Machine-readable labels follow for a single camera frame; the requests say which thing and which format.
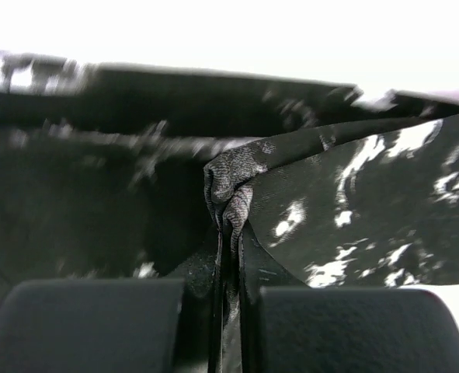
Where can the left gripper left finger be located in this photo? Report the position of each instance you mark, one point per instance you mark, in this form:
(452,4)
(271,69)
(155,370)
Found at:
(90,326)

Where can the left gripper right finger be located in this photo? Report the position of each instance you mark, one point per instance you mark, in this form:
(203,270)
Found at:
(356,330)

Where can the black white-splattered trousers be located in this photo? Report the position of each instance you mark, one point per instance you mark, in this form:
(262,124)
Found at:
(229,184)

